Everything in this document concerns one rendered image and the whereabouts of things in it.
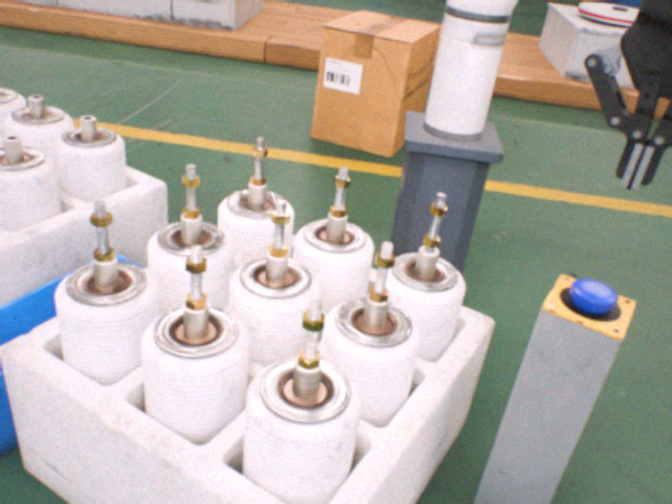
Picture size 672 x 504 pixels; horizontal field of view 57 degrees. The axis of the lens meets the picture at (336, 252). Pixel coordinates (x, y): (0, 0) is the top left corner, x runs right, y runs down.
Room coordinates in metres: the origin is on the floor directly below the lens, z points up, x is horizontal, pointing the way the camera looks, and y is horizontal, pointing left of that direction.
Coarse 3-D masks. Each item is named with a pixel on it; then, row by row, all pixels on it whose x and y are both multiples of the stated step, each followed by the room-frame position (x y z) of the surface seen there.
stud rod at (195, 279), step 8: (192, 248) 0.44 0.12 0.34; (200, 248) 0.44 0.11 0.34; (192, 256) 0.43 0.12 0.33; (200, 256) 0.44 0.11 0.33; (192, 280) 0.43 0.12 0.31; (200, 280) 0.44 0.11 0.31; (192, 288) 0.43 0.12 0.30; (200, 288) 0.44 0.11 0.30; (192, 296) 0.43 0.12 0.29; (200, 296) 0.44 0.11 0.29
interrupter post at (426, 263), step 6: (420, 252) 0.59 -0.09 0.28; (426, 252) 0.58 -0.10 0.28; (438, 252) 0.59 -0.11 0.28; (420, 258) 0.58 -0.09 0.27; (426, 258) 0.58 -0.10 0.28; (432, 258) 0.58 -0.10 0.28; (420, 264) 0.58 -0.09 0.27; (426, 264) 0.58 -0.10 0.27; (432, 264) 0.58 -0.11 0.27; (420, 270) 0.58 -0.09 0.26; (426, 270) 0.58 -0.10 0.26; (432, 270) 0.58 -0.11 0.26; (420, 276) 0.58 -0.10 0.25; (426, 276) 0.58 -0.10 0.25; (432, 276) 0.58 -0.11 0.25
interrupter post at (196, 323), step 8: (184, 304) 0.44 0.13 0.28; (208, 304) 0.44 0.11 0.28; (184, 312) 0.43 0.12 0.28; (192, 312) 0.43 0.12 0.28; (200, 312) 0.43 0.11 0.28; (208, 312) 0.44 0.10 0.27; (184, 320) 0.43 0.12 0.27; (192, 320) 0.43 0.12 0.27; (200, 320) 0.43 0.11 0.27; (208, 320) 0.44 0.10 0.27; (184, 328) 0.43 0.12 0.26; (192, 328) 0.43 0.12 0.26; (200, 328) 0.43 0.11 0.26; (208, 328) 0.44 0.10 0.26; (192, 336) 0.43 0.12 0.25; (200, 336) 0.43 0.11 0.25
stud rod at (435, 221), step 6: (438, 198) 0.59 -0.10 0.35; (444, 198) 0.59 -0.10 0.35; (438, 204) 0.59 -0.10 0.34; (432, 216) 0.59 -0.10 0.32; (438, 216) 0.59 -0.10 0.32; (432, 222) 0.59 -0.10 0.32; (438, 222) 0.59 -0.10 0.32; (432, 228) 0.59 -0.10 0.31; (438, 228) 0.59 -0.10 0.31; (432, 234) 0.59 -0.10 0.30; (426, 246) 0.59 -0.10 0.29; (432, 252) 0.59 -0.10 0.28
